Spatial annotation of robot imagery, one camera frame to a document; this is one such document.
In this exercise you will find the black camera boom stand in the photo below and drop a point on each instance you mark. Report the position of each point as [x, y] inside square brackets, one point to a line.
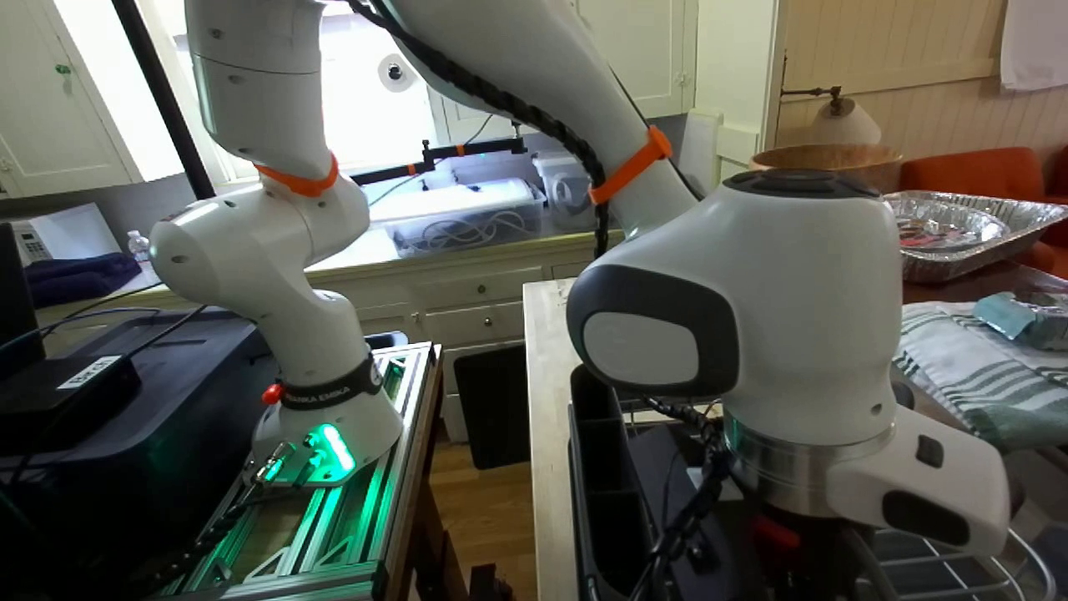
[447, 153]

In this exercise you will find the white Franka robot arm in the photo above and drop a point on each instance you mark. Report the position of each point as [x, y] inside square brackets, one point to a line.
[804, 312]

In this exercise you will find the teal packet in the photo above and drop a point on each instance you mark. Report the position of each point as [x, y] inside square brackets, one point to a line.
[1020, 319]

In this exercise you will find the white drawer cabinet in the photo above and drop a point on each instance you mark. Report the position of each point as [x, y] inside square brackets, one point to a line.
[469, 294]

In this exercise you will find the white wall poster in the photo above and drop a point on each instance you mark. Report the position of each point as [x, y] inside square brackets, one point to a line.
[1037, 39]

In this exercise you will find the orange sofa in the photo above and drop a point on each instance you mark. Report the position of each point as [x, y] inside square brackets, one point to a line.
[978, 171]

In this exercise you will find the large wooden bowl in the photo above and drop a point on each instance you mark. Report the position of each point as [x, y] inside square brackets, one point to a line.
[828, 163]

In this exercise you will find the black pole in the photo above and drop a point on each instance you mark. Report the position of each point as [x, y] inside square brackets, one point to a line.
[167, 101]

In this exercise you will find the green lit robot stand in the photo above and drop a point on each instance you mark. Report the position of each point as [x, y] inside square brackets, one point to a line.
[336, 522]

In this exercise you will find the blue cloth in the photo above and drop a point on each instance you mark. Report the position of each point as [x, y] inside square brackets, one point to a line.
[79, 277]

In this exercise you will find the black equipment box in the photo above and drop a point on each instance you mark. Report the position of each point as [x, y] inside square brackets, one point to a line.
[121, 469]

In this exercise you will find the striped kitchen towel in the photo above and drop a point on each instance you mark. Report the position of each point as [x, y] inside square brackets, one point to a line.
[969, 367]

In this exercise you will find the grey cloth pile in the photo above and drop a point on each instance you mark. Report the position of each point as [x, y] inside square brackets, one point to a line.
[469, 211]

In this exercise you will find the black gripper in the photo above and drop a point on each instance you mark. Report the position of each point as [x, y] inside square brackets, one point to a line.
[813, 562]

